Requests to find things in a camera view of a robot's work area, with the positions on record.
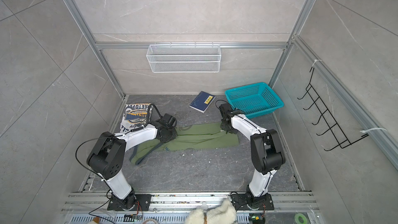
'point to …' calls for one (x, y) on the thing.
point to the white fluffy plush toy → (222, 213)
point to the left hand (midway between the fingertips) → (175, 132)
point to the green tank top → (191, 137)
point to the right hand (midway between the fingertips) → (228, 126)
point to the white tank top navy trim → (136, 115)
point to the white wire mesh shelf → (184, 58)
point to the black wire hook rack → (335, 130)
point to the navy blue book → (201, 102)
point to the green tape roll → (300, 218)
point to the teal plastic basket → (255, 100)
